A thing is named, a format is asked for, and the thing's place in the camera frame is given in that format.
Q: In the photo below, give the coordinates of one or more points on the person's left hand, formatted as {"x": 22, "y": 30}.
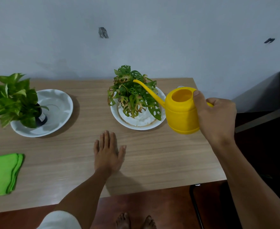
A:
{"x": 107, "y": 158}

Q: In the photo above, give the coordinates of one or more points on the person's right hand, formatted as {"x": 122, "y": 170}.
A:
{"x": 217, "y": 121}

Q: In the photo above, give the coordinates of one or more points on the person's right thumb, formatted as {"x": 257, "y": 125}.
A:
{"x": 199, "y": 100}

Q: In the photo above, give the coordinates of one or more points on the person's left middle finger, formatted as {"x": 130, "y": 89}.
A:
{"x": 106, "y": 140}

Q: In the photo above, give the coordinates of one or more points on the person's left thumb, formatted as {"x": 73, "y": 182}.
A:
{"x": 122, "y": 153}

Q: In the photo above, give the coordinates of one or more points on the person's left little finger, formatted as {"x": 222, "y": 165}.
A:
{"x": 96, "y": 147}

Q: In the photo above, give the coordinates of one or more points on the yellow plastic watering can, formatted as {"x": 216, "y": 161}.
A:
{"x": 180, "y": 114}

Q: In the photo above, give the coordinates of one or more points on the person's right forearm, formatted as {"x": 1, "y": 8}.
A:
{"x": 250, "y": 188}

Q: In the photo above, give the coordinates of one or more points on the person's left forearm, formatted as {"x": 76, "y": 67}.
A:
{"x": 82, "y": 200}

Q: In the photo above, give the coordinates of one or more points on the holey-leaf green plant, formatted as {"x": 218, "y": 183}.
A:
{"x": 130, "y": 92}

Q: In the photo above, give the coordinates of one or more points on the plain white plate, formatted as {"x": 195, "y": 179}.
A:
{"x": 56, "y": 109}

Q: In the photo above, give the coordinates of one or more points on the black plant pot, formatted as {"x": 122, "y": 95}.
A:
{"x": 41, "y": 119}

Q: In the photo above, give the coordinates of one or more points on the person's left foot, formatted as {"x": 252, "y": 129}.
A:
{"x": 123, "y": 221}

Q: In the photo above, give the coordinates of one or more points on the person's foot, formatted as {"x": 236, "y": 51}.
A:
{"x": 149, "y": 223}
{"x": 123, "y": 221}

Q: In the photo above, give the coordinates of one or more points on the grey cabinet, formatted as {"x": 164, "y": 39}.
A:
{"x": 269, "y": 95}

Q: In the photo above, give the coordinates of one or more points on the person's right foot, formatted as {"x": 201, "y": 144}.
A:
{"x": 149, "y": 223}

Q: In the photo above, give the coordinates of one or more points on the person's white shorts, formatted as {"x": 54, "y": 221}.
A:
{"x": 58, "y": 220}

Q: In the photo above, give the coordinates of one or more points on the black table leg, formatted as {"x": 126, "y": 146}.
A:
{"x": 195, "y": 205}

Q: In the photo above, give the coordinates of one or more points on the green pothos plant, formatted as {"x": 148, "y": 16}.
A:
{"x": 13, "y": 100}

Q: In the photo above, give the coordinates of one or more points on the green microfibre cloth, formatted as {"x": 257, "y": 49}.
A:
{"x": 0, "y": 174}

